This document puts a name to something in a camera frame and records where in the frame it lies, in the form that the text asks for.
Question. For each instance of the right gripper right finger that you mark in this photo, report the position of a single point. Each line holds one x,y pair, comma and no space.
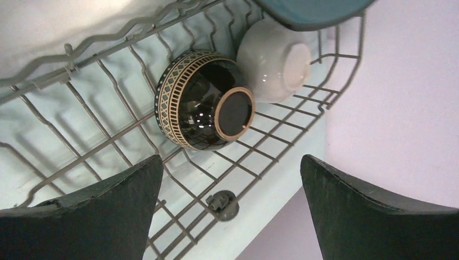
354,219

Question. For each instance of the white scalloped plate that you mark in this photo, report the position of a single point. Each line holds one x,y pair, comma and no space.
30,29

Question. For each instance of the teal square plate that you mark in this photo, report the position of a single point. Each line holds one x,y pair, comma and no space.
312,15

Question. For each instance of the pink white bowl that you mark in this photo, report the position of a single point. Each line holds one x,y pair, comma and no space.
274,60

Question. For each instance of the grey wire dish rack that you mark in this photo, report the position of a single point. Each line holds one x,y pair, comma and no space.
80,125

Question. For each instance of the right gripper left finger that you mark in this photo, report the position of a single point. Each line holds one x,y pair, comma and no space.
106,220

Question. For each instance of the brown rimmed tan bowl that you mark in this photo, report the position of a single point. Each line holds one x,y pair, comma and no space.
202,101

